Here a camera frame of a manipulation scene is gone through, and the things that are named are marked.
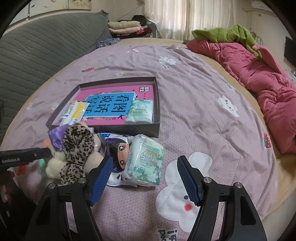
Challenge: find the green makeup sponge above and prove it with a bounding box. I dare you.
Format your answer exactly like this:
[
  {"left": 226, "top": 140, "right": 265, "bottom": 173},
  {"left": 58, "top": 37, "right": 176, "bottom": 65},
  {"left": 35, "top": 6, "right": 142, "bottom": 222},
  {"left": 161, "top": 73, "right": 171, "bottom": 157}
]
[{"left": 38, "top": 159, "right": 48, "bottom": 175}]

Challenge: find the cartoon girl wipes pack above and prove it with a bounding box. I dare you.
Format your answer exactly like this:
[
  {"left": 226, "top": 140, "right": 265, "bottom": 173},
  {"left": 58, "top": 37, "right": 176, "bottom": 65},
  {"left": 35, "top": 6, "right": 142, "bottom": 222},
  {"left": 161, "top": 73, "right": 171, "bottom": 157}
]
[{"left": 98, "top": 133, "right": 137, "bottom": 188}]

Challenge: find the white sheer curtain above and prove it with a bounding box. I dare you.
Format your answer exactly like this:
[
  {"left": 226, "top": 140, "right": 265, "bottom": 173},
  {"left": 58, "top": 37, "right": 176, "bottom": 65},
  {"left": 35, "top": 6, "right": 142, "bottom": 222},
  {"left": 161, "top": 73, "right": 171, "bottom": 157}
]
[{"left": 144, "top": 0, "right": 237, "bottom": 40}]

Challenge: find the cream plush bunny purple bow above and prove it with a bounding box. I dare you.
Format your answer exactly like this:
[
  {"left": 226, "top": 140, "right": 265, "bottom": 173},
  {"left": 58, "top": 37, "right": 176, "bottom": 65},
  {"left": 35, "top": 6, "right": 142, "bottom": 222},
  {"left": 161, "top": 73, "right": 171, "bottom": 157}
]
[{"left": 45, "top": 121, "right": 104, "bottom": 185}]

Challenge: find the yellow white wipes pack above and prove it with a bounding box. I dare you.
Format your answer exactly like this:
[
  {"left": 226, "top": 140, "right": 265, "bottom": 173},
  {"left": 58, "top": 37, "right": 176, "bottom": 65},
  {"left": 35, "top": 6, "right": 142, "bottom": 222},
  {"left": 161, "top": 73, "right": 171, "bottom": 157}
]
[{"left": 57, "top": 100, "right": 89, "bottom": 126}]

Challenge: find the white air conditioner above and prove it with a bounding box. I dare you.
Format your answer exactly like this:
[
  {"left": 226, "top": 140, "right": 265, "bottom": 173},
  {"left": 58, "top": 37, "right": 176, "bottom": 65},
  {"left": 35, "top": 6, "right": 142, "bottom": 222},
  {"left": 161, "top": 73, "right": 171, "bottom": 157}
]
[{"left": 251, "top": 1, "right": 275, "bottom": 16}]

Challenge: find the green blanket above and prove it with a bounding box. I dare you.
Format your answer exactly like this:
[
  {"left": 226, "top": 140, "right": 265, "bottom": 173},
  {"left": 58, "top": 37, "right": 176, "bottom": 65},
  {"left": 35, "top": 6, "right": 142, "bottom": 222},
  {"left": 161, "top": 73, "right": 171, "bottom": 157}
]
[{"left": 192, "top": 24, "right": 262, "bottom": 58}]

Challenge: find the stack of folded clothes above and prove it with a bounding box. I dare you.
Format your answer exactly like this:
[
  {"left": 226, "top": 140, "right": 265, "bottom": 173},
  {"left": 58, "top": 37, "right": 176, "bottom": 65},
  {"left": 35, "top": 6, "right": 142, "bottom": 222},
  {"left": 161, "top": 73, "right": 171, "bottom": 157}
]
[{"left": 107, "top": 15, "right": 153, "bottom": 39}]

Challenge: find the pink crumpled comforter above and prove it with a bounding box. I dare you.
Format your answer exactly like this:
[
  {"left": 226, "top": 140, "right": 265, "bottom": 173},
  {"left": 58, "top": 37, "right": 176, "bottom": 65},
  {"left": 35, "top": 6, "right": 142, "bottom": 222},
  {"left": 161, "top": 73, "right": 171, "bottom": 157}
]
[{"left": 187, "top": 40, "right": 295, "bottom": 153}]

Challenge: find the blue patterned cloth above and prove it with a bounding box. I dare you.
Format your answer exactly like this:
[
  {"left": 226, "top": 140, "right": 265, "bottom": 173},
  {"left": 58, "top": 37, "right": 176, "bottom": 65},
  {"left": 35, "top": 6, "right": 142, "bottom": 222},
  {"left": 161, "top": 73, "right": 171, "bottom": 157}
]
[{"left": 95, "top": 38, "right": 120, "bottom": 49}]

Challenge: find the green floral tissue pack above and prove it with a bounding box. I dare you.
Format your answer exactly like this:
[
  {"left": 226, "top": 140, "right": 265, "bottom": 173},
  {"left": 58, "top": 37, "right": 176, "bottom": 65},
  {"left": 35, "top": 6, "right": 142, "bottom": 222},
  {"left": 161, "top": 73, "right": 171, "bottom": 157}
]
[
  {"left": 122, "top": 134, "right": 165, "bottom": 186},
  {"left": 125, "top": 99, "right": 154, "bottom": 124}
]

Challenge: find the purple patterned bed quilt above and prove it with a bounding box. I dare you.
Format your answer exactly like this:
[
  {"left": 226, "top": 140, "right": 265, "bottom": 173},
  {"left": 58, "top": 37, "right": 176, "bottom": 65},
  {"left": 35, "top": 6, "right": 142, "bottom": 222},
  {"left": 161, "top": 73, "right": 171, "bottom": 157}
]
[{"left": 1, "top": 45, "right": 278, "bottom": 240}]

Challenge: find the leopard print scrunchie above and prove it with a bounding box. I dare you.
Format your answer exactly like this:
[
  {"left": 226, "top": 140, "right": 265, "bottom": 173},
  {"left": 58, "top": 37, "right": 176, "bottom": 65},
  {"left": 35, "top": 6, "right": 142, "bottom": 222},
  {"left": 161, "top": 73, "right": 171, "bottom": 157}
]
[{"left": 60, "top": 123, "right": 94, "bottom": 185}]

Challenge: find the black television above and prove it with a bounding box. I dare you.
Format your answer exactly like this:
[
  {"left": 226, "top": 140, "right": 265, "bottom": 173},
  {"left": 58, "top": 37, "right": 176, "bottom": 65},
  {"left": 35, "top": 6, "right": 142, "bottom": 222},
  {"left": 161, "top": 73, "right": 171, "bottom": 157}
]
[{"left": 284, "top": 36, "right": 296, "bottom": 67}]

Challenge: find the peach makeup sponge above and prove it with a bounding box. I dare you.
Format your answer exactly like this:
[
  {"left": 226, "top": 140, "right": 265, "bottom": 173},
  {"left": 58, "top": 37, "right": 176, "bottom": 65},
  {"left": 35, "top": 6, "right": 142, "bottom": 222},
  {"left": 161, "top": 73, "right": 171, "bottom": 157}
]
[{"left": 42, "top": 138, "right": 51, "bottom": 148}]

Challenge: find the pink and blue book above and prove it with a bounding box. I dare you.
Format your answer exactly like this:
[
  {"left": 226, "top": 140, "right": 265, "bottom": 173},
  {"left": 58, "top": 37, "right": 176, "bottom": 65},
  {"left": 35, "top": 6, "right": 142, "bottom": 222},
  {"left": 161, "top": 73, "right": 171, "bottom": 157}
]
[{"left": 52, "top": 84, "right": 155, "bottom": 126}]

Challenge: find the dark shallow cardboard box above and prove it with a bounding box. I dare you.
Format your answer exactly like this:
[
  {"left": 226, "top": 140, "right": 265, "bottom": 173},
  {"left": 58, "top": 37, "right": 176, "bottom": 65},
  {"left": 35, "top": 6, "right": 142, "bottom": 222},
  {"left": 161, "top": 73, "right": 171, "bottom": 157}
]
[{"left": 46, "top": 77, "right": 161, "bottom": 138}]

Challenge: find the wall painting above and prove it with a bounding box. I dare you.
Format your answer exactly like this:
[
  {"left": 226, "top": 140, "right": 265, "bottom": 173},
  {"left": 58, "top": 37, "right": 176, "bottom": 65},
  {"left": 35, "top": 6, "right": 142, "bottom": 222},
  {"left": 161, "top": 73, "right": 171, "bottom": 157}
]
[{"left": 30, "top": 0, "right": 92, "bottom": 14}]

